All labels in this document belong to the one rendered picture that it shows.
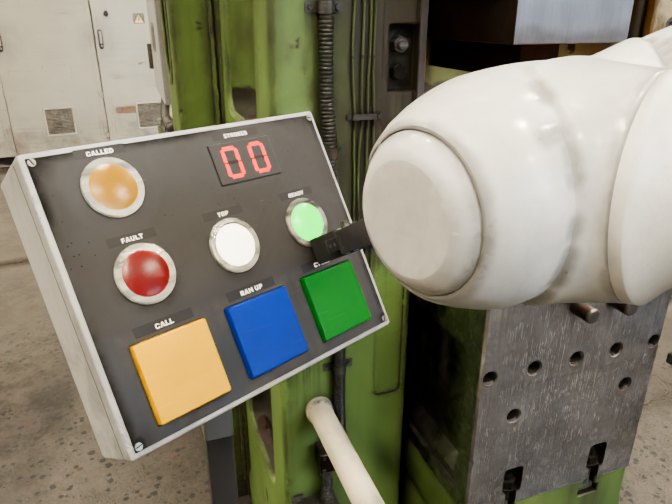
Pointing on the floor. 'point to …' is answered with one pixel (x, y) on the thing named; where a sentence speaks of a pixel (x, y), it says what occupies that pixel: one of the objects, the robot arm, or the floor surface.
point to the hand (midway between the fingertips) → (337, 243)
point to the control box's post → (221, 459)
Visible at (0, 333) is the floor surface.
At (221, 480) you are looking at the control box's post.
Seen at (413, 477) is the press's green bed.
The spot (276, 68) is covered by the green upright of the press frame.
